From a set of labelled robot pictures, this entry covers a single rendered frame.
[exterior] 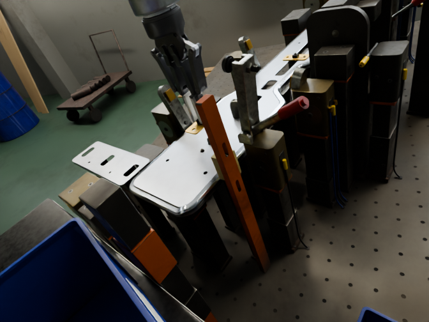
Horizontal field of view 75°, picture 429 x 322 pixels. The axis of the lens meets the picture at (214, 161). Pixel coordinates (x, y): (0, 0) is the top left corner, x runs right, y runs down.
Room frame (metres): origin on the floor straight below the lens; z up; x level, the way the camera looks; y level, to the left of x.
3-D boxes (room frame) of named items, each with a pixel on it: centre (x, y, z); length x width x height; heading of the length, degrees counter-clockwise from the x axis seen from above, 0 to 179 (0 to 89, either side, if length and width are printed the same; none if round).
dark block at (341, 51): (0.56, -0.33, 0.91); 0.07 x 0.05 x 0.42; 38
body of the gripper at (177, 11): (0.58, -0.01, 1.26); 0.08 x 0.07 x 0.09; 37
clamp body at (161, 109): (0.79, 0.08, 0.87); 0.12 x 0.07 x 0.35; 38
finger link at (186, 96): (0.59, 0.00, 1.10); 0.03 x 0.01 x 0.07; 127
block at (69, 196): (0.52, 0.29, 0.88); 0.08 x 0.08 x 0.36; 38
